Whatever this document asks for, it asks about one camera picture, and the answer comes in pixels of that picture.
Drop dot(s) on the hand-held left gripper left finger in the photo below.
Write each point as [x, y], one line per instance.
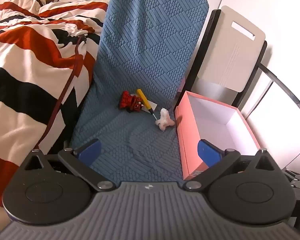
[90, 150]

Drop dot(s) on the white board with slot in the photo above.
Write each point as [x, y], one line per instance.
[230, 55]

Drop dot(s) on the pink cardboard box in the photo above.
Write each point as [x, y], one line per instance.
[190, 140]

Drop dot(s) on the white fluffy toy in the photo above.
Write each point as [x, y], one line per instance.
[165, 120]

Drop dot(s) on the blue textured mat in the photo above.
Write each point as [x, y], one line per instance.
[150, 45]

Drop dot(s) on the white charger plug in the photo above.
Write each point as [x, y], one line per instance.
[152, 105]

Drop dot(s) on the red toy vehicle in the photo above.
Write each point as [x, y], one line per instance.
[130, 102]

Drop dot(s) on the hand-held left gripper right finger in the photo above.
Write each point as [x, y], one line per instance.
[208, 152]

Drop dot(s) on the red white black striped blanket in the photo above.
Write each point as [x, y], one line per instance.
[22, 62]

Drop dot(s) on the curved black tube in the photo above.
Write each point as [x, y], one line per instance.
[285, 85]

